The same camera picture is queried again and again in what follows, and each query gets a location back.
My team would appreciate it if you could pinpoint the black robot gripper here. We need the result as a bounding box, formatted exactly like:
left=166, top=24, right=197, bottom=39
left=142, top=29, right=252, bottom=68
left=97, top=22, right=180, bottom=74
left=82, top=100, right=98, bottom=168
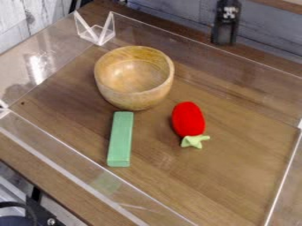
left=212, top=0, right=242, bottom=45

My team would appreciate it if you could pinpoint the round wooden bowl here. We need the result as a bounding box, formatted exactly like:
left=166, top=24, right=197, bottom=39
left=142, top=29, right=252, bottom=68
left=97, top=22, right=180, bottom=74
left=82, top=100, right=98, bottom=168
left=95, top=46, right=176, bottom=110

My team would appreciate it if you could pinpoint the red plush strawberry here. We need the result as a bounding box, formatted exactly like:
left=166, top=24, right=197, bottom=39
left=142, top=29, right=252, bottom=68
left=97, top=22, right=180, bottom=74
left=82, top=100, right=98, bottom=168
left=172, top=102, right=210, bottom=149

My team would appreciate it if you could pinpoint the green rectangular block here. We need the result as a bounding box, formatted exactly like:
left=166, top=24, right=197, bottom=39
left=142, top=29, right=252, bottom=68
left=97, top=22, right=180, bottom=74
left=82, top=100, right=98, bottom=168
left=106, top=111, right=134, bottom=167

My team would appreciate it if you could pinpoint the clear acrylic corner bracket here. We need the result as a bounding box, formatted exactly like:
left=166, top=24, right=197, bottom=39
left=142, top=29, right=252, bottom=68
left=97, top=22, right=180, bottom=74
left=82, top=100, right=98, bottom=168
left=74, top=11, right=117, bottom=46

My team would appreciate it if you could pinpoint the clear acrylic tray wall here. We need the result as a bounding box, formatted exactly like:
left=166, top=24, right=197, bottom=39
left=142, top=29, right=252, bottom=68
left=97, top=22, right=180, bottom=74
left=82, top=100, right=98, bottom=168
left=0, top=13, right=302, bottom=226

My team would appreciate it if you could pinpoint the black clamp with cable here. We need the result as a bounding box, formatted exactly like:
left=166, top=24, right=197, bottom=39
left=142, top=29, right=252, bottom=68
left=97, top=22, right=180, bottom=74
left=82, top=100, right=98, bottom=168
left=0, top=188, right=66, bottom=226

